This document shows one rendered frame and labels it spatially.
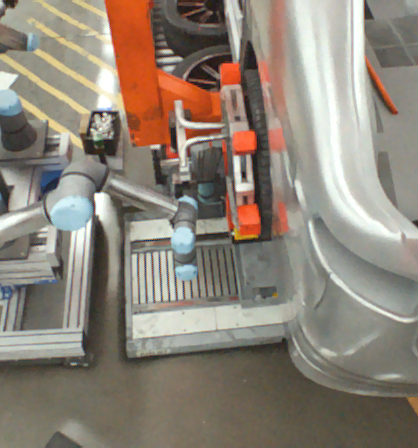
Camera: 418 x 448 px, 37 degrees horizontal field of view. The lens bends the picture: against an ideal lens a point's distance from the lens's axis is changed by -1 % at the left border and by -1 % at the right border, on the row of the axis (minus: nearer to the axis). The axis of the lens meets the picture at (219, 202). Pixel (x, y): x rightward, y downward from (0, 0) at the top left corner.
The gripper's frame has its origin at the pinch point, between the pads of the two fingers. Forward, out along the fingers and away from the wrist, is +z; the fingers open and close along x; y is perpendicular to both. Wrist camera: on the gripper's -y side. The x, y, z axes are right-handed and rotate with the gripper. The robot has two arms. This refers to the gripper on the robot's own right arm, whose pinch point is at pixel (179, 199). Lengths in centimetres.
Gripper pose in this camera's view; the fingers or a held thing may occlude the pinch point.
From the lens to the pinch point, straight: 235.7
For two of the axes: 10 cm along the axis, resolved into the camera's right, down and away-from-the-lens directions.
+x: -9.9, 1.0, -0.5
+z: -1.1, -7.7, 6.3
